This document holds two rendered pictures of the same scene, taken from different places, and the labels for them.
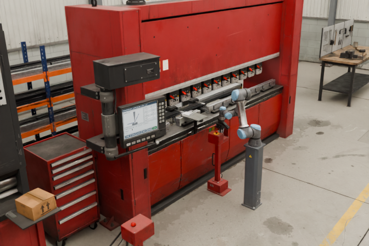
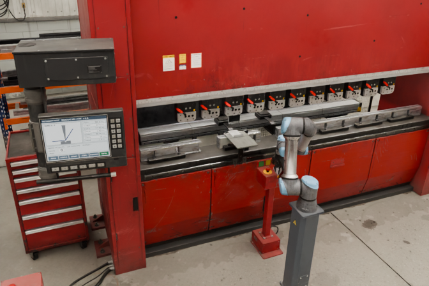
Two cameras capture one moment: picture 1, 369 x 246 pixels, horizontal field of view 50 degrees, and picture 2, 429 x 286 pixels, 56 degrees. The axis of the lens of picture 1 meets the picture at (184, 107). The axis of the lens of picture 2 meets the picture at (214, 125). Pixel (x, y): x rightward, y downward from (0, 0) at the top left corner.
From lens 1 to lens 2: 1.97 m
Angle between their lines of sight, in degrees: 24
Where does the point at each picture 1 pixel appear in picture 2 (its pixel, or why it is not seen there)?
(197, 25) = (263, 7)
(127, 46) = (100, 25)
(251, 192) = (291, 273)
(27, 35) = not seen: hidden behind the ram
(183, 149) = (216, 180)
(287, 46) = not seen: outside the picture
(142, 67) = (78, 62)
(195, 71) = (254, 75)
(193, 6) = not seen: outside the picture
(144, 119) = (83, 139)
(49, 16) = not seen: outside the picture
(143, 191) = (131, 226)
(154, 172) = (160, 202)
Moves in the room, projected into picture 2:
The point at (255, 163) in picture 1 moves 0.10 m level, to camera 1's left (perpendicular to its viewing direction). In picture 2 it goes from (299, 236) to (286, 232)
